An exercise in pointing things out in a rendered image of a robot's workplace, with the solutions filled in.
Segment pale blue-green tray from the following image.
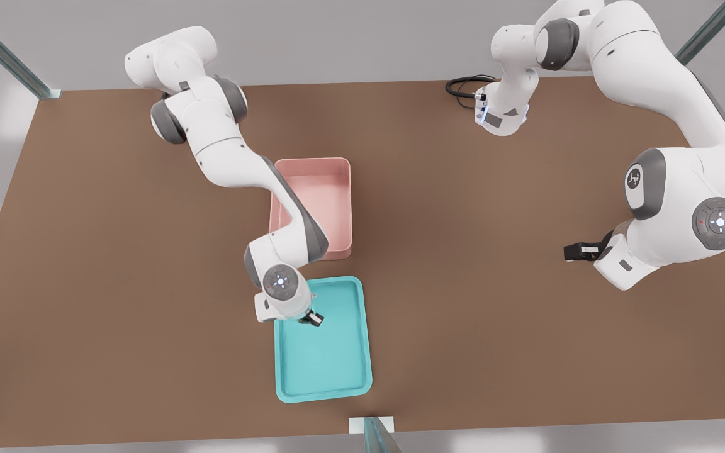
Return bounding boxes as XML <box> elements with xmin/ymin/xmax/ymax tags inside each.
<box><xmin>274</xmin><ymin>276</ymin><xmax>374</xmax><ymax>404</ymax></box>

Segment pink rectangular box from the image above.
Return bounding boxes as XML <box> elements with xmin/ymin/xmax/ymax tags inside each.
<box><xmin>268</xmin><ymin>157</ymin><xmax>353</xmax><ymax>262</ymax></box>

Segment silver frame post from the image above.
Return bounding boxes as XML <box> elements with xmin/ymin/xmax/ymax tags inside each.
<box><xmin>0</xmin><ymin>5</ymin><xmax>63</xmax><ymax>101</ymax></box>
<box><xmin>348</xmin><ymin>415</ymin><xmax>402</xmax><ymax>453</ymax></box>
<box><xmin>675</xmin><ymin>0</ymin><xmax>725</xmax><ymax>66</ymax></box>

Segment black cable loop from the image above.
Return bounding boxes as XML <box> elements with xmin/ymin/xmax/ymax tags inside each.
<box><xmin>445</xmin><ymin>74</ymin><xmax>497</xmax><ymax>111</ymax></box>

